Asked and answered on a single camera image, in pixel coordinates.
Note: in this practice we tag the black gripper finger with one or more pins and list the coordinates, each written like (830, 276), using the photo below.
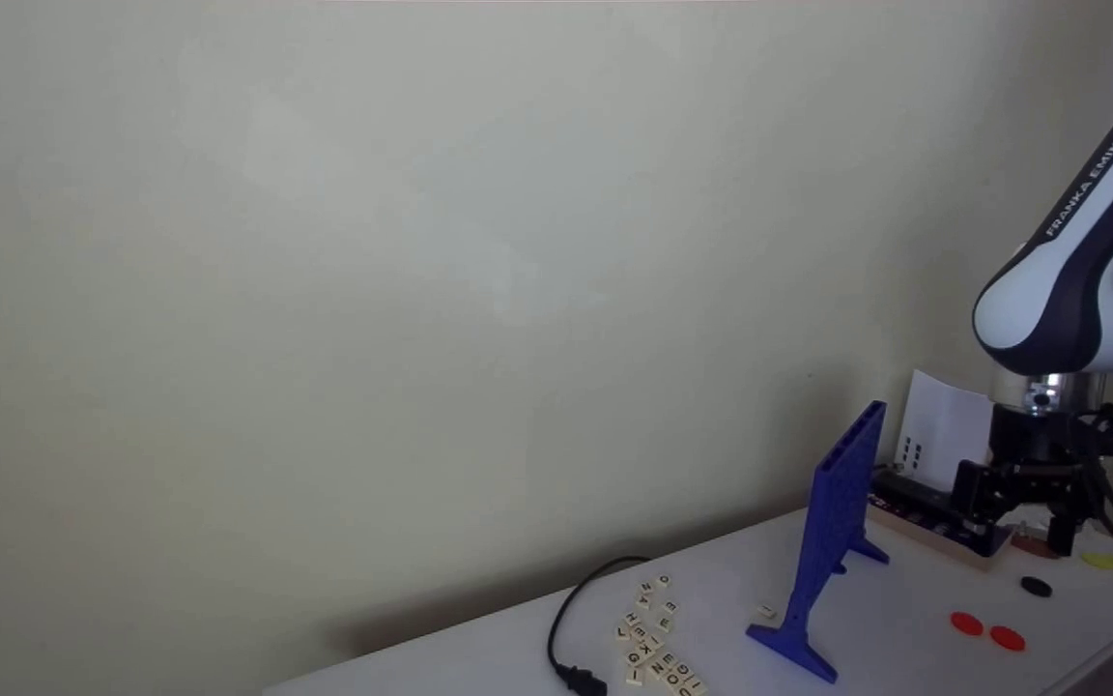
(987, 521)
(1065, 527)

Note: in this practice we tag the black game disc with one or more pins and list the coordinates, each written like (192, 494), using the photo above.
(1038, 586)

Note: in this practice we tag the white speaker box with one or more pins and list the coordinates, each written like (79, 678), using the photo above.
(948, 432)

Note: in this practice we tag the yellow game disc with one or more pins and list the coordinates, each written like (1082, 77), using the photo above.
(1104, 563)

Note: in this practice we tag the cream letter tile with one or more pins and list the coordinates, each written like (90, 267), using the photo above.
(634, 634)
(689, 682)
(641, 659)
(666, 665)
(666, 625)

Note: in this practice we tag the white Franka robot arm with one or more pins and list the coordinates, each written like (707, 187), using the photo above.
(1073, 295)

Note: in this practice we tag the blue connect four grid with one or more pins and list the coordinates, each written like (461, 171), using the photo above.
(840, 496)

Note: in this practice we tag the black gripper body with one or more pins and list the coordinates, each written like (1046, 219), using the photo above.
(1033, 470)

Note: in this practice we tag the black remote control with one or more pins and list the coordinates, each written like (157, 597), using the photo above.
(924, 504)

